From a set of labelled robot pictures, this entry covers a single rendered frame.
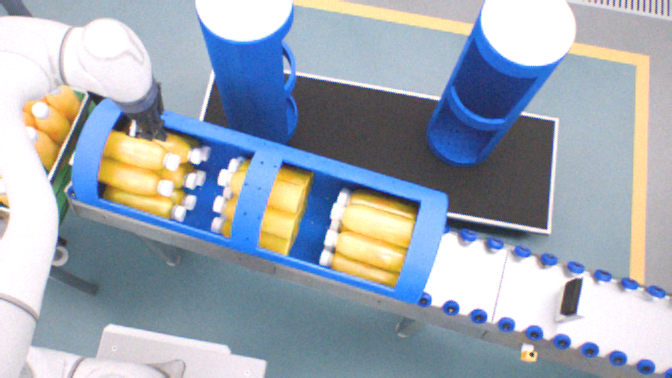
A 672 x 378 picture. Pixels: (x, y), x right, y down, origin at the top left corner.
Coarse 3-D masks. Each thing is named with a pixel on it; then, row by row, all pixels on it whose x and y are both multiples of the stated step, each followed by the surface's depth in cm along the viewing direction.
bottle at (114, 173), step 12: (108, 168) 157; (120, 168) 157; (132, 168) 158; (108, 180) 158; (120, 180) 157; (132, 180) 157; (144, 180) 157; (156, 180) 158; (144, 192) 158; (156, 192) 159
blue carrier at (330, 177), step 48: (96, 144) 150; (240, 144) 154; (96, 192) 154; (192, 192) 176; (240, 192) 148; (336, 192) 173; (432, 192) 155; (240, 240) 153; (432, 240) 146; (384, 288) 153
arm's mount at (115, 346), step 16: (112, 336) 152; (128, 336) 152; (112, 352) 151; (128, 352) 151; (144, 352) 151; (160, 352) 152; (176, 352) 152; (192, 352) 152; (208, 352) 152; (192, 368) 151; (208, 368) 151; (224, 368) 151; (240, 368) 151; (256, 368) 151
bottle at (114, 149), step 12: (120, 132) 157; (108, 144) 155; (120, 144) 154; (132, 144) 155; (144, 144) 155; (156, 144) 156; (108, 156) 157; (120, 156) 155; (132, 156) 155; (144, 156) 154; (156, 156) 155; (168, 156) 156; (144, 168) 157; (156, 168) 156
